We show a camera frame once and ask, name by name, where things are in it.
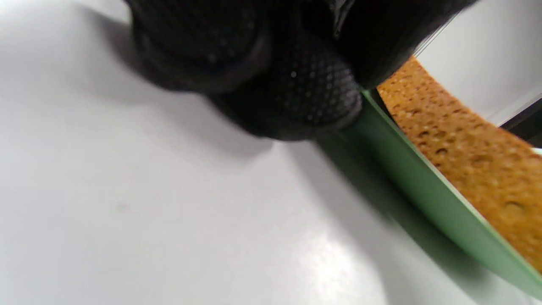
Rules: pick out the person's left hand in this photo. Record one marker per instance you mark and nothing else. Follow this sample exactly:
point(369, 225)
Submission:
point(275, 55)

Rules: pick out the pale green plate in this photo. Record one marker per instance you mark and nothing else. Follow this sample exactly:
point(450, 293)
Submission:
point(423, 178)

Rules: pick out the brown bread slice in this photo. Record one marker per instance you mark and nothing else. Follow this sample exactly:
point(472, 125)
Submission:
point(474, 161)

